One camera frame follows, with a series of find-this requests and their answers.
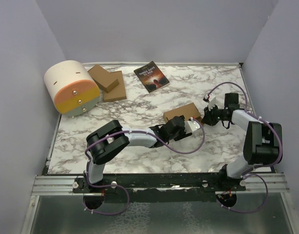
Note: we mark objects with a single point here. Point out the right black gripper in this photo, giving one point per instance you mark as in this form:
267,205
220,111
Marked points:
207,118

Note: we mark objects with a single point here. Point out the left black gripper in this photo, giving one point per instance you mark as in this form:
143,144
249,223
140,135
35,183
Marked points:
182,134

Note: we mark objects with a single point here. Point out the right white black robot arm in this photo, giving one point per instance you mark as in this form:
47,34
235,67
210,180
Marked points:
262,144

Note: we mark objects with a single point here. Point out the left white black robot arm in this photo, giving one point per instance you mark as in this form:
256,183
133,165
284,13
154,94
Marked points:
109,140

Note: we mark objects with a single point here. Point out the flat brown cardboard box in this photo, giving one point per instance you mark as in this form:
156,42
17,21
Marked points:
119,92

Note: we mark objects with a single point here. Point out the folded brown cardboard box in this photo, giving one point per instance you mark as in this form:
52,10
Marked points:
104,79

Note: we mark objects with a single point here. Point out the dark paperback book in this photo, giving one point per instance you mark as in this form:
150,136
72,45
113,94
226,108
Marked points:
151,77

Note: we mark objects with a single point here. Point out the cream orange cylindrical drawer unit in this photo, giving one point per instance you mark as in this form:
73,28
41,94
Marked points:
71,88

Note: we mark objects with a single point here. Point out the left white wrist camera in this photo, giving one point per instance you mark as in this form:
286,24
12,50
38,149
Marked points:
191,125

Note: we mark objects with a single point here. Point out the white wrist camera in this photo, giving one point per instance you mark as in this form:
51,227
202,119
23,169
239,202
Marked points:
210,99
191,125

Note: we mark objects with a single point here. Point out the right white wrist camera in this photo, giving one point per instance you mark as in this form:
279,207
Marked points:
210,99

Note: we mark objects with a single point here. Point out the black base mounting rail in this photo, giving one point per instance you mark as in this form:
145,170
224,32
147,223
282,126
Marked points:
153,188

